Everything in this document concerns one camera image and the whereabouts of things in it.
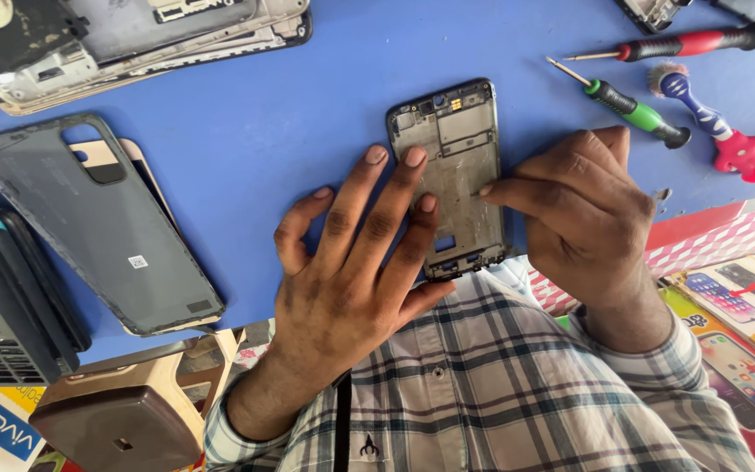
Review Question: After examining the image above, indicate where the black card payment terminal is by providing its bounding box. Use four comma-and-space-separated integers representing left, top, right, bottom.
0, 208, 93, 388

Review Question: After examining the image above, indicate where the blue pink cleaning brush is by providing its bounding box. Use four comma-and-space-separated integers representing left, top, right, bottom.
648, 62, 755, 184

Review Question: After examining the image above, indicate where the black-edged phone frame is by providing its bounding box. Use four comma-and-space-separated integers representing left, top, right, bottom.
0, 9, 314, 118

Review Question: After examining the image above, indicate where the person's right hand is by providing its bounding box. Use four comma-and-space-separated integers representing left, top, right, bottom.
478, 125, 659, 309

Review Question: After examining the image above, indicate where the red pink patterned panel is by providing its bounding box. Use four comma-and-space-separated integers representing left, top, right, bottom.
527, 200, 755, 317

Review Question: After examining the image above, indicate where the plaid checked shirt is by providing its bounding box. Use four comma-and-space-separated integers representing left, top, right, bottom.
204, 257, 755, 472

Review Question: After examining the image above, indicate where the beige stool with brown seat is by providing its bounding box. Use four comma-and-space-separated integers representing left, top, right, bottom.
29, 328, 247, 472

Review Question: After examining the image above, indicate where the person's left hand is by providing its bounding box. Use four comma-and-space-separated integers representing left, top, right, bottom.
271, 144, 457, 378

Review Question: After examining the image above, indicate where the green black screwdriver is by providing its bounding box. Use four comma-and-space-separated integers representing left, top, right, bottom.
545, 56, 692, 150

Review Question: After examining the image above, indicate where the red black screwdriver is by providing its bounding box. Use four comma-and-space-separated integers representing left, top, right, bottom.
562, 21, 755, 64

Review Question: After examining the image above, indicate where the red phone poster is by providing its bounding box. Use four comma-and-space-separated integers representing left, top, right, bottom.
658, 287, 755, 468

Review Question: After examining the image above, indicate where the phone picture box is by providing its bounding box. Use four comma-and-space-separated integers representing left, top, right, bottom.
665, 246, 755, 369

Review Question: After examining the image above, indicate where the beige phone back cover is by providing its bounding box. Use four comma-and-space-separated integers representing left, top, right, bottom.
66, 138, 221, 337

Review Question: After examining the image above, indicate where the black phone inner cover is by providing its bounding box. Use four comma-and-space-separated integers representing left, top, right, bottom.
0, 0, 90, 75

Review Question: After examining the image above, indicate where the black strap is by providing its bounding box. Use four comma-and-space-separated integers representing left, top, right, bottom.
332, 369, 353, 472

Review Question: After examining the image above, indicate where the dark phone part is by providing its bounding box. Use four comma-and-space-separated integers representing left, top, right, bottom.
613, 0, 694, 35

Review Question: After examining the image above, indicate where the grey phone back cover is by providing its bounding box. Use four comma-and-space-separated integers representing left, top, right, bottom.
0, 113, 226, 337

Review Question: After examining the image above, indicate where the silver disassembled phone frame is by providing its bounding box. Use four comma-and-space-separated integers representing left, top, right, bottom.
0, 0, 310, 110

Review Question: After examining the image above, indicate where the grey phone part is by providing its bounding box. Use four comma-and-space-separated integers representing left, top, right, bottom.
712, 0, 755, 24

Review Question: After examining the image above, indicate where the bare phone frame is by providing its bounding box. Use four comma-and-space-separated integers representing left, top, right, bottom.
386, 78, 508, 283

